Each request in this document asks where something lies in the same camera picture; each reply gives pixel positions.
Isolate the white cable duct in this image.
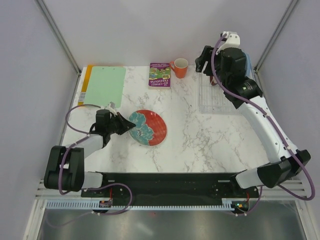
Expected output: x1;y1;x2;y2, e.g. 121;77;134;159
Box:
45;199;235;211

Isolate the orange mug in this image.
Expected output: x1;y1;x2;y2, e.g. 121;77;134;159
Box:
169;58;189;79

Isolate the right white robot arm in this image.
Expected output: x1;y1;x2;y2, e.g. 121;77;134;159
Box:
195;45;311;197

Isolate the blue plate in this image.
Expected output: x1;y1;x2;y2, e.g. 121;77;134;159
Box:
245;53;252;78

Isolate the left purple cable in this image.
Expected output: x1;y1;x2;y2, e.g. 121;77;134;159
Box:
57;104;113;196

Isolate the purple treehouse book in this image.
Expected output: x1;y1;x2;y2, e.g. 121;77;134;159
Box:
148;63;171;90

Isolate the green clipboard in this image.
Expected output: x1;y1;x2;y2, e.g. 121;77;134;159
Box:
83;66;126;108

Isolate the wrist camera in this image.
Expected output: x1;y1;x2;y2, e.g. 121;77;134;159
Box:
105;101;118;116
221;31;241;49

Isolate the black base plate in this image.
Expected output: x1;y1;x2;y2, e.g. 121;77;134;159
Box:
81;173;259;206

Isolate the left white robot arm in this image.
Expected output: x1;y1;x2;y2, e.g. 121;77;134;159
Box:
43;109;136;195

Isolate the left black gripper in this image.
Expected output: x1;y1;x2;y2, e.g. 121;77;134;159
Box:
106;111;135;135

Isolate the yellow folder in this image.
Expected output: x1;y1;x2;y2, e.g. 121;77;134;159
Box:
78;65;94;105

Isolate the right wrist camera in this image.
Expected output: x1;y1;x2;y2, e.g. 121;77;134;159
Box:
221;31;241;49

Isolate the aluminium rail frame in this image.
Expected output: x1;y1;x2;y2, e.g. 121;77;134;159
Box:
35;179;81;199

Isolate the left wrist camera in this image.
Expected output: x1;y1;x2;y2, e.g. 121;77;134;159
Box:
105;101;118;116

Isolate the red rimmed beige plate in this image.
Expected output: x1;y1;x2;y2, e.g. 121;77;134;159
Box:
209;76;218;86

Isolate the red teal floral plate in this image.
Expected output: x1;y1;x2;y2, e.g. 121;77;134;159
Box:
129;109;168;147

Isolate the clear wire dish rack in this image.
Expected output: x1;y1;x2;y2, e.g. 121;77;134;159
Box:
197;49;247;116

